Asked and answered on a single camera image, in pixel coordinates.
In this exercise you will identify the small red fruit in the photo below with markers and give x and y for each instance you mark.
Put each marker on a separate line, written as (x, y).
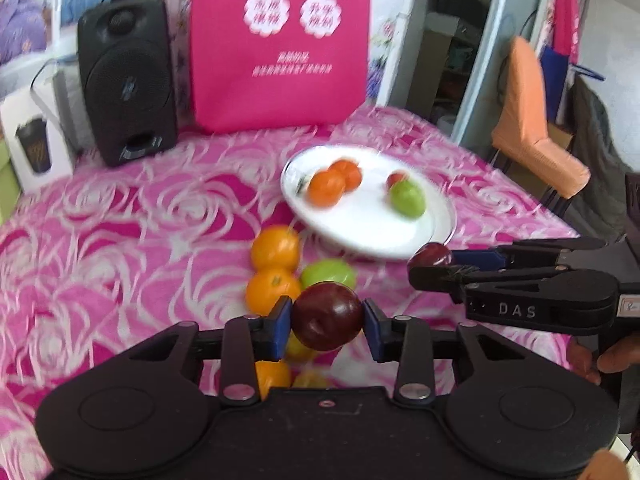
(395, 177)

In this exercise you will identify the person's right hand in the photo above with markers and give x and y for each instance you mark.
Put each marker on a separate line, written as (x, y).
(604, 465)

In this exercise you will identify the orange with green stem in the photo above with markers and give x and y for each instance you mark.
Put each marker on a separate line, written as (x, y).
(267, 286)

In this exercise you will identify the black speaker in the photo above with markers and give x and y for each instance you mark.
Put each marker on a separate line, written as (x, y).
(127, 80)

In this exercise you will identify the round orange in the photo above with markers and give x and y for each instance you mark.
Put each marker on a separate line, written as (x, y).
(276, 247)

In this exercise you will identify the pink tote bag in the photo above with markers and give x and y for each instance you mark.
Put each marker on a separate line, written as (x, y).
(265, 64)

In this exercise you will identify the white coffee cup box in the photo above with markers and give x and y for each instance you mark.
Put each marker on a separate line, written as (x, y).
(40, 153)

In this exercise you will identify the orange covered chair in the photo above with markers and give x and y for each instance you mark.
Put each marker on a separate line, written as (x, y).
(522, 133)

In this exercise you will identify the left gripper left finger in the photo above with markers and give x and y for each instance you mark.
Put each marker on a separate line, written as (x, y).
(149, 406)

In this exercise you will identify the green apple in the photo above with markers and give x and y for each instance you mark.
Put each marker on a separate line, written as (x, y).
(407, 199)

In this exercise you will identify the white round plate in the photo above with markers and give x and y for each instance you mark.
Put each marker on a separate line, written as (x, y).
(364, 221)

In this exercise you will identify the green shoe box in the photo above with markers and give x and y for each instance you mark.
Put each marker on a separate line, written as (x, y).
(10, 190)

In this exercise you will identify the reddish tangerine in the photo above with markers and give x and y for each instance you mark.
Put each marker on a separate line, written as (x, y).
(350, 171)

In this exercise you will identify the tangerine with leaf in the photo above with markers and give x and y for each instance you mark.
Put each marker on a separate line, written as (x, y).
(325, 188)

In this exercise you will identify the small dark red plum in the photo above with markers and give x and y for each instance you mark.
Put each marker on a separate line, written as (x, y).
(431, 254)

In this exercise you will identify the small yellow orange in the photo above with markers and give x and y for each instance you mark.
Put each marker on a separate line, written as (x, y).
(310, 379)

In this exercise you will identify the large dark red plum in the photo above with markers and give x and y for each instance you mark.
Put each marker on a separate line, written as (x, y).
(326, 315)

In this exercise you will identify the small yellow lemon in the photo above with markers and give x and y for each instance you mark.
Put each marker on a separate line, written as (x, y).
(296, 352)

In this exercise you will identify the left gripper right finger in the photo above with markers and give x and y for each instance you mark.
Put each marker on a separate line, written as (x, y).
(471, 394)

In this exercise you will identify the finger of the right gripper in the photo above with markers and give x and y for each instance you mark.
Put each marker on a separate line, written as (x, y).
(523, 254)
(572, 302)

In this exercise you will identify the small orange mandarin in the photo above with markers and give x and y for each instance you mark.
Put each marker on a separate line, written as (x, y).
(272, 375)

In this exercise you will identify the green mango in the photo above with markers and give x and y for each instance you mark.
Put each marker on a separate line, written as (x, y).
(328, 270)

